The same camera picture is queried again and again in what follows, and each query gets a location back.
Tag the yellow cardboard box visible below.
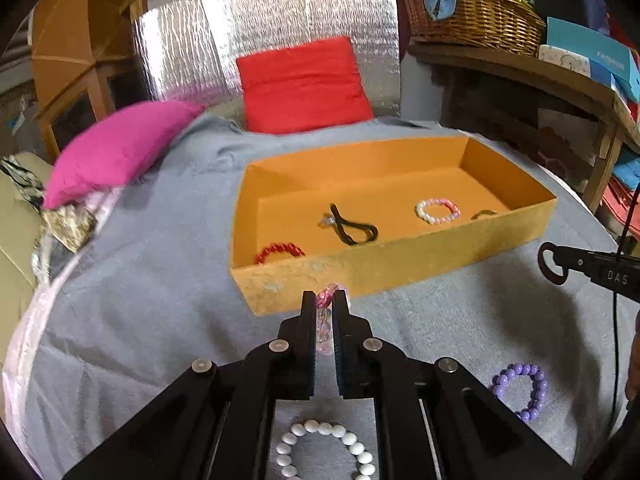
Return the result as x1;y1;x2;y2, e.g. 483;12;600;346
230;136;558;317

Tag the black cable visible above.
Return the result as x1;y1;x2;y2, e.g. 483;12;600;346
611;179;640;413

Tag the pink clear bead bracelet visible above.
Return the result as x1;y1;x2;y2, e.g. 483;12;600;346
314;283;347;355

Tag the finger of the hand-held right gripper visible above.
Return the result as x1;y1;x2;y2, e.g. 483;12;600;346
538;242;596;286

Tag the red bead bracelet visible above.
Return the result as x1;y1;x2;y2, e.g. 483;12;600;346
255;242;306;266

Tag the white pink bead bracelet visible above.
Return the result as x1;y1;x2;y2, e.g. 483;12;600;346
415;198;459;226

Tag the patterned shiny cloth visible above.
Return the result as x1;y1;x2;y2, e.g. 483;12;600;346
0;155;99;281

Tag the magenta cushion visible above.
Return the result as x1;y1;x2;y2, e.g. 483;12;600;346
43;100;207;211

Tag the wooden cabinet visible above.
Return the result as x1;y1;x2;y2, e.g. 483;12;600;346
30;0;193;153

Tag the red cushion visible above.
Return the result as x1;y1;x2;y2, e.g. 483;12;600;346
236;36;374;136

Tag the blue cardboard box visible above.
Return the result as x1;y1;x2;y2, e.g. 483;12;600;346
545;16;640;103

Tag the silver foil insulation sheet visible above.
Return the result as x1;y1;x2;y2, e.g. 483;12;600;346
132;0;402;122

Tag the blue folded item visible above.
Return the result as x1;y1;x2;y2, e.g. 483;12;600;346
611;151;640;192

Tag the white patterned box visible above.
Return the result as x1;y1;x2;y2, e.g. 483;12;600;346
537;44;614;87

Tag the wicker basket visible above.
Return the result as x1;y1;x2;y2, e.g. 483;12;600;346
400;0;547;58

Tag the black hair tie with charm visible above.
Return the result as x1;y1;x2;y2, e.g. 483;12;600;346
320;203;379;247

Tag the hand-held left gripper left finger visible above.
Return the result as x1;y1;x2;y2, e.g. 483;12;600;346
62;290;321;480

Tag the red bag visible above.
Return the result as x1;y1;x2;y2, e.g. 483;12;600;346
600;175;640;241

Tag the purple bead bracelet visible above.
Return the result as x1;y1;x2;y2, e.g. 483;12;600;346
491;363;549;422

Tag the floral cushion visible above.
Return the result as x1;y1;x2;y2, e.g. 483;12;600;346
536;109;593;183

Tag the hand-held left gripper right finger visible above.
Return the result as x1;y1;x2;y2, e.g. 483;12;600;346
332;290;581;480

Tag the wooden table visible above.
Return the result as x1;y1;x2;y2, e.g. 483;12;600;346
407;40;640;213

